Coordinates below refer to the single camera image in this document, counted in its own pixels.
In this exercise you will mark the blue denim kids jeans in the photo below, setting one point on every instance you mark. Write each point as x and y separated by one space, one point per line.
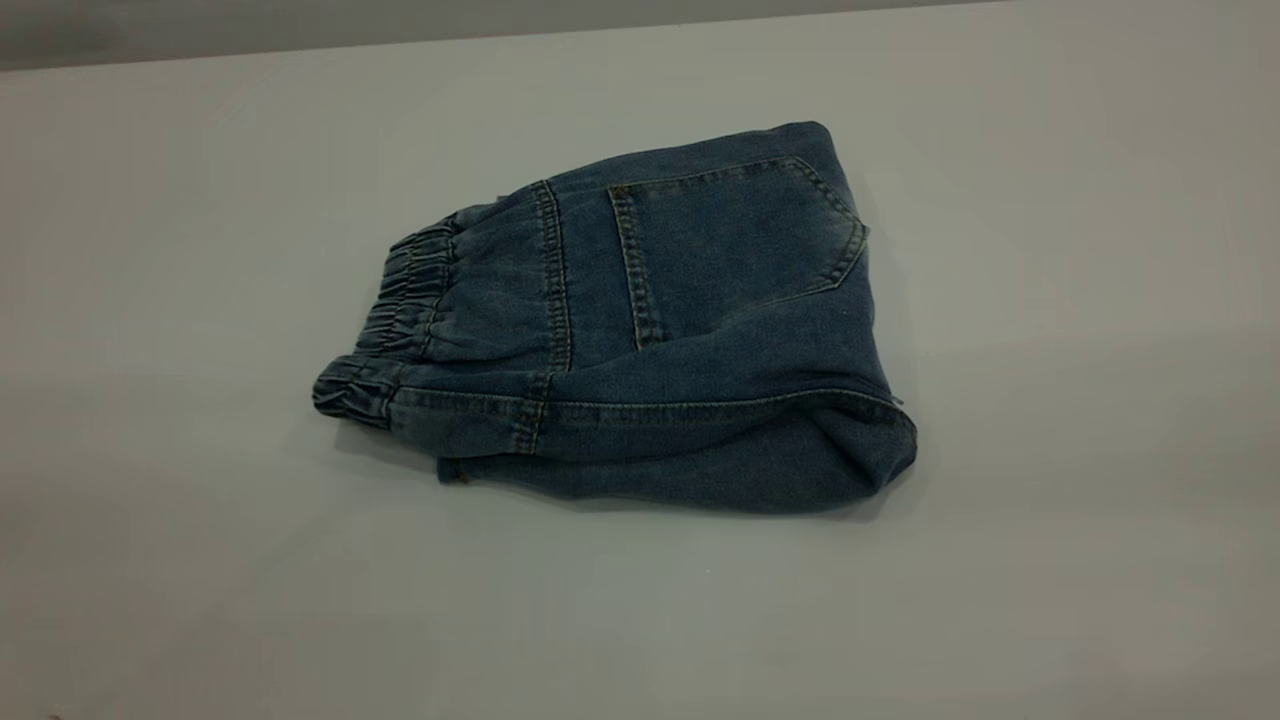
680 350

